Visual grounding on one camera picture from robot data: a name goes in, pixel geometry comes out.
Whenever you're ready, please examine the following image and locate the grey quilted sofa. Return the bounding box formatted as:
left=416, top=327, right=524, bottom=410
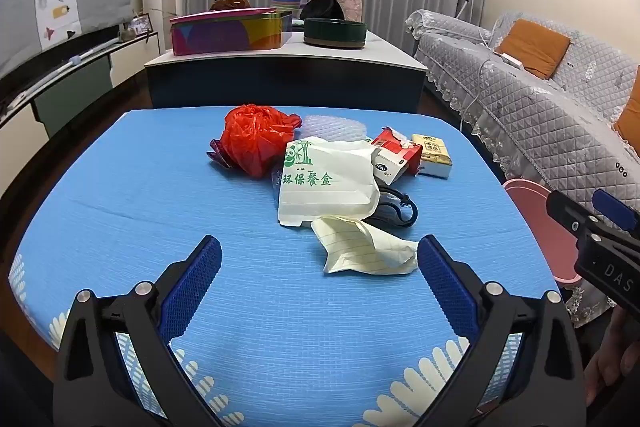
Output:
left=404, top=9, right=640, bottom=328

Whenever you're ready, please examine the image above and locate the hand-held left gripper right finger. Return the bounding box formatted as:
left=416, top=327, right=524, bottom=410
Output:
left=417, top=234, right=586, bottom=427

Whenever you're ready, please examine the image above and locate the purple patterned wrapper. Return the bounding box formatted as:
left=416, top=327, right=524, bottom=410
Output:
left=206, top=138, right=233, bottom=168

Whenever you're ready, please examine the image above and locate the white paper lunch box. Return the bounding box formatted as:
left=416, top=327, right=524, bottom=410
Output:
left=277, top=136, right=381, bottom=228

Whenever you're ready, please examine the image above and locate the colourful tin box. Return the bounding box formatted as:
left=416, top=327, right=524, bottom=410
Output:
left=169, top=7, right=293, bottom=56

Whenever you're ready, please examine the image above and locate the white green television cabinet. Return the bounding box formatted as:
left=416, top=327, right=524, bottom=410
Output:
left=0, top=32, right=161, bottom=158

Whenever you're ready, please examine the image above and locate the pink woven basket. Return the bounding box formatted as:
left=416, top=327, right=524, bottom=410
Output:
left=308, top=0, right=362, bottom=24

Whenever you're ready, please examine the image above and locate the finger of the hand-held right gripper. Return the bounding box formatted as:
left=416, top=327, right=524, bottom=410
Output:
left=593, top=188, right=640, bottom=230
left=546, top=190, right=601, bottom=233

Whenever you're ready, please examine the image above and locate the clear bubble wrap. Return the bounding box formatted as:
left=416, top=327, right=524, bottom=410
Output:
left=271, top=114, right=373, bottom=194

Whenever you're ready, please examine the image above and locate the pink plastic bin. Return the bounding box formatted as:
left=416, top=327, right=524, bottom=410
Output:
left=502, top=178, right=583, bottom=285

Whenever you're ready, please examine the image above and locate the yellow tissue packet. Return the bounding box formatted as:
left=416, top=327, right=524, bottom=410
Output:
left=411, top=133, right=453, bottom=179

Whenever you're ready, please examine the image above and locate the red plastic bag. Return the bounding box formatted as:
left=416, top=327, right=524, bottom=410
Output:
left=222, top=103, right=303, bottom=178

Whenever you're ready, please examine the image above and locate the person's right hand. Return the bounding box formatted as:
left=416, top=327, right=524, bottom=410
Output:
left=585, top=307, right=640, bottom=406

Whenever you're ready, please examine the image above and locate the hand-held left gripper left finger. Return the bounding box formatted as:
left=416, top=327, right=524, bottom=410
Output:
left=52, top=234, right=223, bottom=427

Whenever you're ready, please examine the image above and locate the black hat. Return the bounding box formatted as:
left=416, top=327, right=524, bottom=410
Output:
left=299, top=0, right=346, bottom=20

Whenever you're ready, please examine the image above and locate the orange cushion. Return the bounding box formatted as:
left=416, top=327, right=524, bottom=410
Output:
left=495, top=19, right=572, bottom=80
left=612, top=66, right=640, bottom=142

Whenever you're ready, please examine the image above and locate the lined paper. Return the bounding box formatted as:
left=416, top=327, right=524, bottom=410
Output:
left=311, top=215, right=419, bottom=275

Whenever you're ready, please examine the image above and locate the white power cable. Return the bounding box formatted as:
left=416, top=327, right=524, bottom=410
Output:
left=457, top=27, right=506, bottom=128

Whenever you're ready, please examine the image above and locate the dark green round tin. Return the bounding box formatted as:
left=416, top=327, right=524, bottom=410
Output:
left=303, top=18, right=368, bottom=48

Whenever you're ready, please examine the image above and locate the red white carton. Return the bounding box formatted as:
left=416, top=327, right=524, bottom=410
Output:
left=371, top=127, right=423, bottom=185

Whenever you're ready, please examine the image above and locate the white top coffee table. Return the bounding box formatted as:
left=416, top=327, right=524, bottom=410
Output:
left=144, top=29, right=429, bottom=114

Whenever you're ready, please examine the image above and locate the small photo frame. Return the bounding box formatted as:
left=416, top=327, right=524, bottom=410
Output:
left=127, top=13, right=152, bottom=35

